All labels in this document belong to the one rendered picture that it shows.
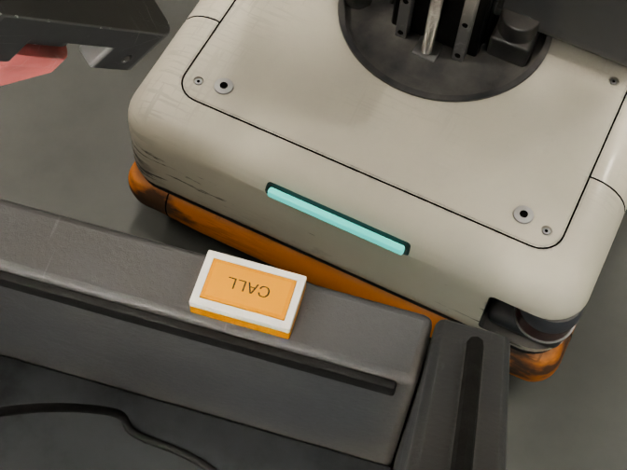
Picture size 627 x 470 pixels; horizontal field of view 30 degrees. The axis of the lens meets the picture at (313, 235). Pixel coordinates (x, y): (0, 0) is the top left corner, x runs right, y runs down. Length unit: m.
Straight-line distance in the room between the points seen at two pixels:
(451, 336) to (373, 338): 0.04
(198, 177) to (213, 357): 0.90
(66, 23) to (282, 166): 1.18
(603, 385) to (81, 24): 1.44
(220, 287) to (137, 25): 0.31
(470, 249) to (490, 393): 0.87
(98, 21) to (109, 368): 0.43
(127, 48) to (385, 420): 0.38
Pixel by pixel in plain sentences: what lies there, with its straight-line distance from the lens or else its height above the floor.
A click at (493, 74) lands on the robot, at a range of 1.52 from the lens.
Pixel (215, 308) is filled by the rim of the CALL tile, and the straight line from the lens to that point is 0.56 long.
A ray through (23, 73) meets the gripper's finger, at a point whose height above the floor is 1.24.
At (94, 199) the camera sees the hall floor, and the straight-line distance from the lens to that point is 1.72.
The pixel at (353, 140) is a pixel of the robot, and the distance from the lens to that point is 1.43.
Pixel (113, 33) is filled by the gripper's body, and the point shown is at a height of 1.27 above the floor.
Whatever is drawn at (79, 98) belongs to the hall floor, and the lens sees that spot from 1.82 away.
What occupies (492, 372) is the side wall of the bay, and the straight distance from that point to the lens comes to 0.53.
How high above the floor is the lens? 1.46
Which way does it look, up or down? 61 degrees down
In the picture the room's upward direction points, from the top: 5 degrees clockwise
